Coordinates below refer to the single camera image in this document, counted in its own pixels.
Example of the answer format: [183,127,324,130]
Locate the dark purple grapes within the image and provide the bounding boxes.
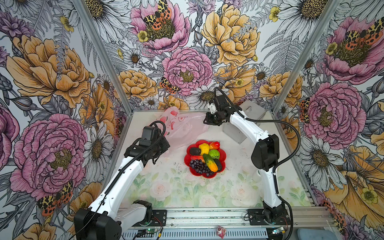
[190,160,214,177]

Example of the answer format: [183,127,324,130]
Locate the aluminium front rail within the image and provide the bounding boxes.
[153,207,335,229]

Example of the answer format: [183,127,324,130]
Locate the blue grey cloth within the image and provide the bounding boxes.
[297,229,338,240]

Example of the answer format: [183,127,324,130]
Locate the yellow bell pepper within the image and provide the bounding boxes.
[199,143,211,156]

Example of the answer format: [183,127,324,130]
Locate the red flower-shaped plate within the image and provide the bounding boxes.
[184,140,227,179]

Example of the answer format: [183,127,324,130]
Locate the pink plastic bag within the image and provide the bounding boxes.
[158,107,209,154]

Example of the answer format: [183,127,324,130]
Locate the silver metal box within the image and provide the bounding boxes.
[223,100,269,144]

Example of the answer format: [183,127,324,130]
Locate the small pink red object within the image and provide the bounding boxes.
[216,226,227,239]

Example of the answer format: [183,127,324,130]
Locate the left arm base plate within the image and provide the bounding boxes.
[139,210,168,227]

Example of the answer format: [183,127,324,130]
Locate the green lime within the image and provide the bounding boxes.
[209,150,221,160]

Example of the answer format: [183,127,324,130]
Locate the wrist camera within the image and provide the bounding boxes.
[214,95,231,112]
[139,126,161,147]

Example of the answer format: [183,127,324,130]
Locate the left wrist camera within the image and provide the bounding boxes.
[139,126,161,147]

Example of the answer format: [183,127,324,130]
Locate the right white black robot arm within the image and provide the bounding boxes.
[204,103,287,224]

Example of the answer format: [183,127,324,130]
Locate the green yellow mango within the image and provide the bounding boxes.
[203,154,219,173]

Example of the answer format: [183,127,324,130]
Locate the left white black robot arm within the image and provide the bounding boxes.
[74,137,170,240]

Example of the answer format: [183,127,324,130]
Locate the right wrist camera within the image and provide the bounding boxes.
[214,95,231,112]

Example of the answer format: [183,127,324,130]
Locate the dark brown fruit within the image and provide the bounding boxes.
[214,159,223,172]

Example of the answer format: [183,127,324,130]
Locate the green circuit board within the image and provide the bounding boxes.
[272,227,286,235]

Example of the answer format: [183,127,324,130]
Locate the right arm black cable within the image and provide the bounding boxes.
[214,86,302,240]

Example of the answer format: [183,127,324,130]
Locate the dark avocado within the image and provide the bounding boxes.
[189,148,202,156]

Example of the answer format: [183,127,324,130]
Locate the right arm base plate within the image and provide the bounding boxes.
[244,209,291,226]

